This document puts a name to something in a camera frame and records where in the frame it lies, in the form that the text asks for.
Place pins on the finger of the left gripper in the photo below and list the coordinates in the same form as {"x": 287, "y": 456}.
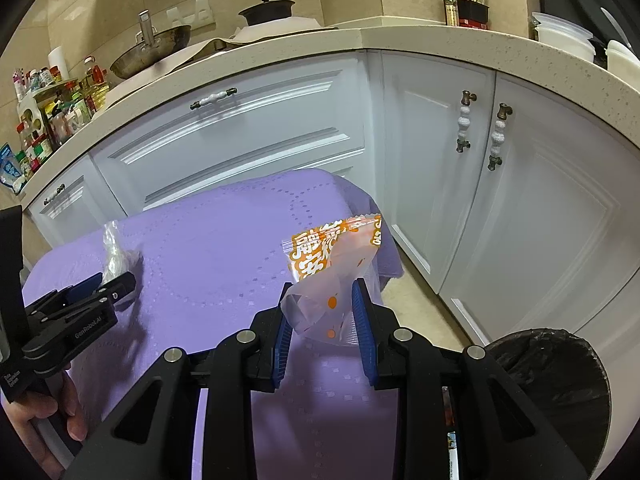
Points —
{"x": 120, "y": 291}
{"x": 83, "y": 290}

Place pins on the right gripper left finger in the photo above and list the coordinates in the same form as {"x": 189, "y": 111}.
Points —
{"x": 150, "y": 434}

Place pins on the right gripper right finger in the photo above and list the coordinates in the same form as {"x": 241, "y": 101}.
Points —
{"x": 456, "y": 411}

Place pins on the clear plastic bag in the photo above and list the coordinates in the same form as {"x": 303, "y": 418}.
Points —
{"x": 119, "y": 261}

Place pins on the orange printed zip bag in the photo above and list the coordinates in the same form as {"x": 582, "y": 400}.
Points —
{"x": 324, "y": 262}

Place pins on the black lined trash bin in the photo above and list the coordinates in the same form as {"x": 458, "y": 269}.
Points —
{"x": 566, "y": 380}

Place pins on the person's left hand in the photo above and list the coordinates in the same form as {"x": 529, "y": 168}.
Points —
{"x": 35, "y": 405}

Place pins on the purple tablecloth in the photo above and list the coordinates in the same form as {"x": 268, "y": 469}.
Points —
{"x": 209, "y": 263}

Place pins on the blue snack bag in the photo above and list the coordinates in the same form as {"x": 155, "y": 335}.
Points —
{"x": 11, "y": 174}

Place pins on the spice rack with bottles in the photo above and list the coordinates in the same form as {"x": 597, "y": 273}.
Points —
{"x": 51, "y": 108}

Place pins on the cooking oil bottle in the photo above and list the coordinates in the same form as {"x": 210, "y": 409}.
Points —
{"x": 95, "y": 82}

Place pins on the steel wok pan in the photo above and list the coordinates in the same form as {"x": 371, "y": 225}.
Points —
{"x": 151, "y": 47}

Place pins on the black clay pot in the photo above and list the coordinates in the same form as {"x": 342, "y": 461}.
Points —
{"x": 267, "y": 11}

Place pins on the white tub with spoon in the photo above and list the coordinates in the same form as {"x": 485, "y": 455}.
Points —
{"x": 622, "y": 61}

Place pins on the white plastic container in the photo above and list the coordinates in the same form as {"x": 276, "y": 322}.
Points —
{"x": 564, "y": 35}

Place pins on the dark sauce bottle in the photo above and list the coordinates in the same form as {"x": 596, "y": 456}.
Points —
{"x": 451, "y": 12}

